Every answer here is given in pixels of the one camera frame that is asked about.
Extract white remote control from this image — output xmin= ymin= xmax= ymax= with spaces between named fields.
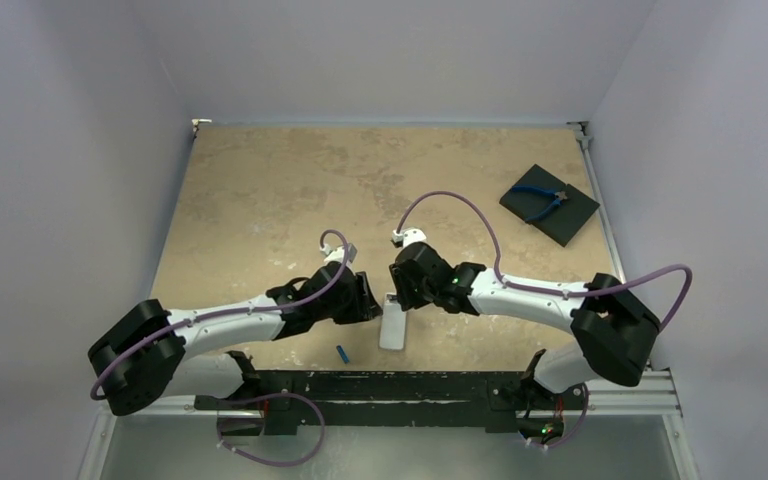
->
xmin=379 ymin=293 xmax=407 ymax=351

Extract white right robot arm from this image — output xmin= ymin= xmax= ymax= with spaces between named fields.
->
xmin=389 ymin=242 xmax=661 ymax=407

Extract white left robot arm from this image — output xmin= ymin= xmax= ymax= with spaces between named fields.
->
xmin=88 ymin=261 xmax=382 ymax=416

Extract blue AAA battery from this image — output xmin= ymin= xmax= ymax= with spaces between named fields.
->
xmin=336 ymin=345 xmax=350 ymax=364

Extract black flat box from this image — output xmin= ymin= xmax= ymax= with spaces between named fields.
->
xmin=499 ymin=164 xmax=600 ymax=247

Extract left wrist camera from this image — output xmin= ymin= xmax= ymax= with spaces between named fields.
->
xmin=320 ymin=243 xmax=357 ymax=268

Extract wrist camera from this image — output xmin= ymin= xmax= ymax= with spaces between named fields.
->
xmin=391 ymin=228 xmax=427 ymax=248
xmin=320 ymin=243 xmax=357 ymax=268

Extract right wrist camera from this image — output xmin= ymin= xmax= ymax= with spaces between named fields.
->
xmin=391 ymin=228 xmax=427 ymax=248

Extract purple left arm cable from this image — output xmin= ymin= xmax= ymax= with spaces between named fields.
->
xmin=89 ymin=229 xmax=352 ymax=402

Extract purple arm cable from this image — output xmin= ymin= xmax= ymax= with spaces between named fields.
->
xmin=89 ymin=229 xmax=352 ymax=402
xmin=395 ymin=192 xmax=693 ymax=333

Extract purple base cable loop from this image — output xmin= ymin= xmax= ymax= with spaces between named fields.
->
xmin=215 ymin=393 xmax=326 ymax=469

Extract blue handled pliers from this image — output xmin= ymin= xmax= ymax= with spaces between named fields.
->
xmin=509 ymin=185 xmax=571 ymax=225

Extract aluminium frame rail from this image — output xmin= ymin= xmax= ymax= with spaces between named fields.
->
xmin=79 ymin=372 xmax=692 ymax=479

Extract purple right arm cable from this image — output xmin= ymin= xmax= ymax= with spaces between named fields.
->
xmin=395 ymin=192 xmax=693 ymax=333

